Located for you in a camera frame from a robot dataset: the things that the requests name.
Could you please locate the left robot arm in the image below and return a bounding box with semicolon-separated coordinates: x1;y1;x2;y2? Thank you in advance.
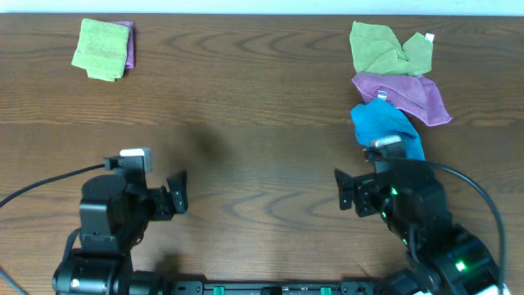
52;156;188;295

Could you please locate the blue cloth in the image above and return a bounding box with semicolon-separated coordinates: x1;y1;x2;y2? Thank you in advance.
350;98;425;160

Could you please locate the folded purple cloth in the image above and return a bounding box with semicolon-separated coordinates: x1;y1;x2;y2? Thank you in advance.
113;21;135;70

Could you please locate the light green cloth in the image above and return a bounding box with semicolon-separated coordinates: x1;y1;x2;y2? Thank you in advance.
71;19;131;82

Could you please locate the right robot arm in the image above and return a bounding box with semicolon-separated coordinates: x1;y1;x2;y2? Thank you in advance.
334;148;509;294

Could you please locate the crumpled purple cloth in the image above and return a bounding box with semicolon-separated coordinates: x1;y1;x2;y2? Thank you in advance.
351;73;452;127

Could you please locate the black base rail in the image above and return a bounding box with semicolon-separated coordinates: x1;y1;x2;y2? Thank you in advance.
169;280;377;295

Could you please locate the crumpled olive green cloth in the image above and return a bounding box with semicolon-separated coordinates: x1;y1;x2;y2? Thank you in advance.
349;21;433;76

